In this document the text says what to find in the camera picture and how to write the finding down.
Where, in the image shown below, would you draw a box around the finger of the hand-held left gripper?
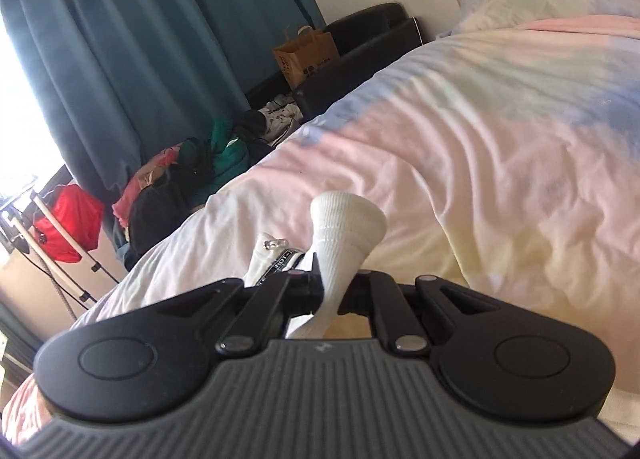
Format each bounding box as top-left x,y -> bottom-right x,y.
256,238 -> 306,287

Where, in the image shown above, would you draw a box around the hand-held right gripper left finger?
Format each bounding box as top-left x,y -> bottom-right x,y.
150,256 -> 325,357

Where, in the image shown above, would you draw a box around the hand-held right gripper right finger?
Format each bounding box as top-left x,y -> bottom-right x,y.
336,268 -> 506,357

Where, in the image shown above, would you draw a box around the white ribbed sock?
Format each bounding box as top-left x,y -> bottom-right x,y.
244,192 -> 388,340

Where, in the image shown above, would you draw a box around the pile of assorted clothes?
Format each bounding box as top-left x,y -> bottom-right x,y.
111,94 -> 306,270

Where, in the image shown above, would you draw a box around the brown paper bag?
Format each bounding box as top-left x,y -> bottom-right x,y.
272,24 -> 341,90

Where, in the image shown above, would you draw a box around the pastel tie-dye duvet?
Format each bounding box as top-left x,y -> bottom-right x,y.
0,14 -> 640,445

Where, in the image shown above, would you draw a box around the red bag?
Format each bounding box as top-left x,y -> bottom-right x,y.
32,184 -> 106,264

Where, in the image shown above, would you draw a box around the garment steamer stand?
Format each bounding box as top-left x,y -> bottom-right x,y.
0,189 -> 121,312

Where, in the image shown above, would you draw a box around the black sofa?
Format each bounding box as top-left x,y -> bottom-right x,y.
245,2 -> 433,122

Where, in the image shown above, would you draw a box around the wide blue curtain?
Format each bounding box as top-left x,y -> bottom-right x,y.
0,0 -> 328,205

